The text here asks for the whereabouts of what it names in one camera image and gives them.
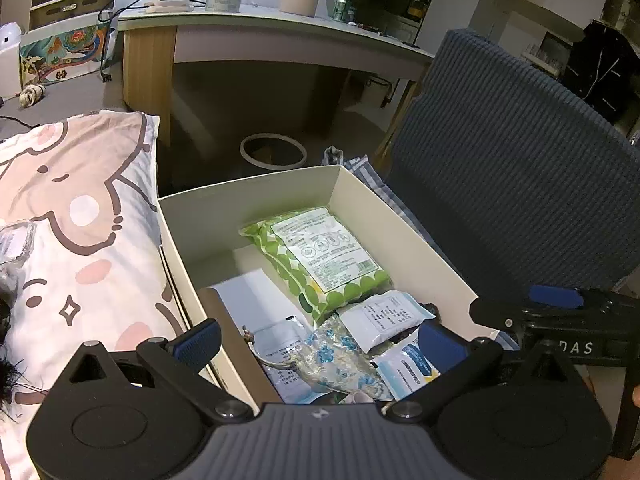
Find clear pouch with blue flowers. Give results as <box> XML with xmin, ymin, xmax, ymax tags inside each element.
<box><xmin>289</xmin><ymin>312</ymin><xmax>397</xmax><ymax>403</ymax></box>

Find brass clasp with ring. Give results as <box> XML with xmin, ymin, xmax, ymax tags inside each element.
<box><xmin>241</xmin><ymin>325</ymin><xmax>302</xmax><ymax>372</ymax></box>

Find waste bin with white rim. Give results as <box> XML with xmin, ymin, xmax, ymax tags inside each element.
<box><xmin>240</xmin><ymin>132</ymin><xmax>307</xmax><ymax>170</ymax></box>

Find black jacket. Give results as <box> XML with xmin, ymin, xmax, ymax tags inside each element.
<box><xmin>565</xmin><ymin>20</ymin><xmax>640</xmax><ymax>127</ymax></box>

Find black cable on floor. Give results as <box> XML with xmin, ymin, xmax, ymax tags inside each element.
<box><xmin>0</xmin><ymin>95</ymin><xmax>42</xmax><ymax>129</ymax></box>

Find white text sachet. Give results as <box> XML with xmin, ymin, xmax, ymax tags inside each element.
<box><xmin>252</xmin><ymin>320</ymin><xmax>327</xmax><ymax>406</ymax></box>
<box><xmin>336</xmin><ymin>290</ymin><xmax>436</xmax><ymax>354</ymax></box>

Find black feather accessory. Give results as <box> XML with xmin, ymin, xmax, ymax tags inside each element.
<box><xmin>0</xmin><ymin>267</ymin><xmax>43</xmax><ymax>426</ymax></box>

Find green dotted wipes packet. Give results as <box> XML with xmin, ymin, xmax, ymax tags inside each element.
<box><xmin>239</xmin><ymin>207</ymin><xmax>391</xmax><ymax>326</ymax></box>

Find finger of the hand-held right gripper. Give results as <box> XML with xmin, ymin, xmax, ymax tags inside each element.
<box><xmin>529</xmin><ymin>285</ymin><xmax>640</xmax><ymax>311</ymax></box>
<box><xmin>470</xmin><ymin>296</ymin><xmax>541</xmax><ymax>332</ymax></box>

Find clear plastic package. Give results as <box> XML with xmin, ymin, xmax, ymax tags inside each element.
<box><xmin>0</xmin><ymin>222</ymin><xmax>37</xmax><ymax>266</ymax></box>

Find black heater cable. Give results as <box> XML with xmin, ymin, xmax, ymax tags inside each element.
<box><xmin>97</xmin><ymin>0</ymin><xmax>162</xmax><ymax>84</ymax></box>

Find pink cartoon printed blanket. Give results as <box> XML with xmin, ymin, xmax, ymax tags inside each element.
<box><xmin>0</xmin><ymin>110</ymin><xmax>211</xmax><ymax>480</ymax></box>

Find white domed device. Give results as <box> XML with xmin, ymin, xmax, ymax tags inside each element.
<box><xmin>0</xmin><ymin>22</ymin><xmax>26</xmax><ymax>61</ymax></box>

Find white bucket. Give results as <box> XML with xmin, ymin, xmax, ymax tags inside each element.
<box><xmin>362</xmin><ymin>75</ymin><xmax>391</xmax><ymax>109</ymax></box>

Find colourful printed bag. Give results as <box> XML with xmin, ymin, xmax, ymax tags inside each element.
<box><xmin>19</xmin><ymin>24</ymin><xmax>111</xmax><ymax>86</ymax></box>

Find white cardboard box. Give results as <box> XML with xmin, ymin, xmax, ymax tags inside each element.
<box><xmin>157</xmin><ymin>162</ymin><xmax>502</xmax><ymax>411</ymax></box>

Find white and blue sachet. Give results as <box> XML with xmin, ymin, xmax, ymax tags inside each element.
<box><xmin>374</xmin><ymin>337</ymin><xmax>442</xmax><ymax>403</ymax></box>

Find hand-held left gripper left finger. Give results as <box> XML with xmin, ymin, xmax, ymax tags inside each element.
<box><xmin>65</xmin><ymin>319</ymin><xmax>253</xmax><ymax>422</ymax></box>

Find white paper sheet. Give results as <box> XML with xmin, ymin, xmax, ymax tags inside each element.
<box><xmin>207</xmin><ymin>269</ymin><xmax>302</xmax><ymax>332</ymax></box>

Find green drink cans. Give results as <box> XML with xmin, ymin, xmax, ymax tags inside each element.
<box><xmin>332</xmin><ymin>0</ymin><xmax>359</xmax><ymax>24</ymax></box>

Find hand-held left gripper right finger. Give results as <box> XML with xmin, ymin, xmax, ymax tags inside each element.
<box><xmin>385</xmin><ymin>319</ymin><xmax>576</xmax><ymax>422</ymax></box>

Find white top desk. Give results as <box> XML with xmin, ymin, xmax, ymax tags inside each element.
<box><xmin>116</xmin><ymin>2</ymin><xmax>436</xmax><ymax>162</ymax></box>

